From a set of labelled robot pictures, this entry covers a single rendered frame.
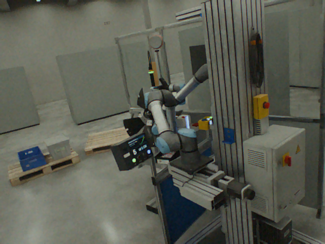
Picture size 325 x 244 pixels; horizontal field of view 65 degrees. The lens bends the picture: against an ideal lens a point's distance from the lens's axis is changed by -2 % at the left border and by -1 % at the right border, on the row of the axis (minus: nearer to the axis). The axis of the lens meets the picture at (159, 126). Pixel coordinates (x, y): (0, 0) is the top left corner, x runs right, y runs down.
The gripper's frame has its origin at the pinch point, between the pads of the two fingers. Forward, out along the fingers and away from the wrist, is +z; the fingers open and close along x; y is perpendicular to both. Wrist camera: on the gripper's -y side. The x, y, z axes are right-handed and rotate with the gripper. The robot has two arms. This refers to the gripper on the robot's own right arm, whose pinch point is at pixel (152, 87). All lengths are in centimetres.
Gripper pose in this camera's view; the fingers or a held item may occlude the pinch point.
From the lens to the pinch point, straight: 251.6
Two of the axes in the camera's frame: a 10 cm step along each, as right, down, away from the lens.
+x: 5.2, -3.4, 7.9
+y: 1.6, 9.4, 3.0
